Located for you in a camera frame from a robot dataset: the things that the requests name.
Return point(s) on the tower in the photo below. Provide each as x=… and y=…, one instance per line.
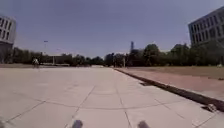
x=132, y=46

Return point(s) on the row of trees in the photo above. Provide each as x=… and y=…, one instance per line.
x=160, y=55

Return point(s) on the robot's own part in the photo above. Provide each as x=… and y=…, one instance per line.
x=77, y=124
x=143, y=125

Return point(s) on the pale paved plaza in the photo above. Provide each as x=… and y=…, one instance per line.
x=66, y=93

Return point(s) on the lamp pole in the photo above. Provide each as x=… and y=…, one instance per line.
x=45, y=46

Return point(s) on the white building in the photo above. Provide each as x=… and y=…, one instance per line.
x=6, y=30

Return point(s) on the person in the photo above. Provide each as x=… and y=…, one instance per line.
x=35, y=62

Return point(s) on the grey building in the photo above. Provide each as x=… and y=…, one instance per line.
x=208, y=30

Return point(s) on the raised reddish platform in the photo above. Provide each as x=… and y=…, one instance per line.
x=186, y=80

